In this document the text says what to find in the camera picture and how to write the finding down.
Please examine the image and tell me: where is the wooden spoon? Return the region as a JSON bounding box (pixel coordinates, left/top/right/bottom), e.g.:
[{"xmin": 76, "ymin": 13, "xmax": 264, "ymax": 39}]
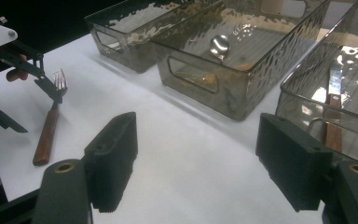
[{"xmin": 176, "ymin": 61, "xmax": 257, "ymax": 94}]

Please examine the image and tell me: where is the smoky clear plastic bin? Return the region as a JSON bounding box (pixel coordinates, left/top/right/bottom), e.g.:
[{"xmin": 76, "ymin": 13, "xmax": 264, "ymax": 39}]
[
  {"xmin": 151, "ymin": 0, "xmax": 337, "ymax": 122},
  {"xmin": 84, "ymin": 0, "xmax": 222, "ymax": 75},
  {"xmin": 274, "ymin": 0, "xmax": 358, "ymax": 170}
]

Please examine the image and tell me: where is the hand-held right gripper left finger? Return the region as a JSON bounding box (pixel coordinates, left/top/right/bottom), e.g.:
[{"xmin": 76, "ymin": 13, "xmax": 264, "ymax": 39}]
[{"xmin": 83, "ymin": 111, "xmax": 139, "ymax": 214}]

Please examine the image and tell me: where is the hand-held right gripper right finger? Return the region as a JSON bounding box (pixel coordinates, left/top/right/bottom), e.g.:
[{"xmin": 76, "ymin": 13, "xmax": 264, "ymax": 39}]
[{"xmin": 255, "ymin": 112, "xmax": 334, "ymax": 213}]

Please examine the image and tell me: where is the metal spoon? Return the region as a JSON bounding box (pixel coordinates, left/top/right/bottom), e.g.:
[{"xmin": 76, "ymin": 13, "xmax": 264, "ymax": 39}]
[{"xmin": 209, "ymin": 34, "xmax": 231, "ymax": 63}]

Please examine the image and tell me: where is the wooden handled fork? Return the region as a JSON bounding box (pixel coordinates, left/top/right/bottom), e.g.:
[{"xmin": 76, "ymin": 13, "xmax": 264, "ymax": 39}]
[{"xmin": 32, "ymin": 68, "xmax": 69, "ymax": 167}]

